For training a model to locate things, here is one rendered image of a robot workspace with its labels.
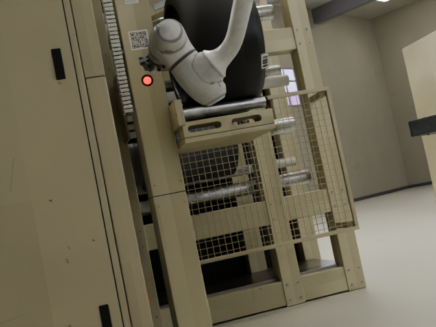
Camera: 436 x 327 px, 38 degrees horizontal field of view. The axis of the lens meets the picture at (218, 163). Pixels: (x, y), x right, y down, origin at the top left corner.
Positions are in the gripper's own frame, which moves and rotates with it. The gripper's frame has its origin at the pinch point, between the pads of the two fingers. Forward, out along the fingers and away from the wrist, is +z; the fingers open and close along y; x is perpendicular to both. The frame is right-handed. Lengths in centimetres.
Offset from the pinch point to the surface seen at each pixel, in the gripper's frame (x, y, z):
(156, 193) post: 42.1, 4.5, 18.9
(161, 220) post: 53, 5, 19
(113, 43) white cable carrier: -17.2, 9.7, 20.7
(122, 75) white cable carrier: -4.2, 8.7, 20.0
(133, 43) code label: -15.4, 2.4, 18.4
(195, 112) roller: 15.7, -14.5, 11.2
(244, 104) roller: 15.7, -33.8, 11.5
